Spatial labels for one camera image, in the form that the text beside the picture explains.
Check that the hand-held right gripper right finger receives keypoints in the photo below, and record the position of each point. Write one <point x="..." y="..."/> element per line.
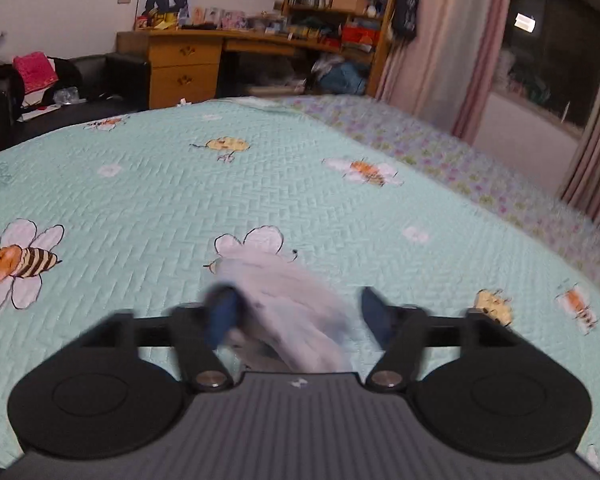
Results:
<point x="377" y="315"/>

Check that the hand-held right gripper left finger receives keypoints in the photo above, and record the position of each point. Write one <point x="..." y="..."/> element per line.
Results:
<point x="222" y="315"/>

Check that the white printed baby romper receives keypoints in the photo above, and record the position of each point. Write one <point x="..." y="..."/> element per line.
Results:
<point x="300" y="310"/>

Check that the bee print quilted bedspread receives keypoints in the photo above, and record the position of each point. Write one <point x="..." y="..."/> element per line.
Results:
<point x="155" y="200"/>

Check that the purple floral bed sheet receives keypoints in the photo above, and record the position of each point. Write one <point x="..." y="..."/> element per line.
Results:
<point x="455" y="160"/>

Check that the blue cloth pile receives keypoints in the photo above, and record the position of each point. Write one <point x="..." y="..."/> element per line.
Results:
<point x="345" y="77"/>

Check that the wooden desk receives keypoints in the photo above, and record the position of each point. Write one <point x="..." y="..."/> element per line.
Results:
<point x="185" y="67"/>

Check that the black sofa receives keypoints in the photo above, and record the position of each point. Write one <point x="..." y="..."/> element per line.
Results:
<point x="110" y="85"/>

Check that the pink striped curtain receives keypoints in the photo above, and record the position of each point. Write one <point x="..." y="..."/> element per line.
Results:
<point x="595" y="160"/>
<point x="440" y="50"/>

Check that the group of photo frames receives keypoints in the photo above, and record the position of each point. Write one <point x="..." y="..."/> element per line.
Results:
<point x="220" y="17"/>

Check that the dark hanging bag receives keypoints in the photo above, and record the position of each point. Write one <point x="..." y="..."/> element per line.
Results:
<point x="405" y="10"/>

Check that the bright pink cloth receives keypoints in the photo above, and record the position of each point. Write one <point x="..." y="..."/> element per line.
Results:
<point x="35" y="72"/>

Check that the wooden bookshelf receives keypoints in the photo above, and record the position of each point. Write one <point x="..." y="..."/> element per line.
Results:
<point x="350" y="5"/>

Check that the window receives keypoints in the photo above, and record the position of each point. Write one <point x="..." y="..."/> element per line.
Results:
<point x="550" y="45"/>

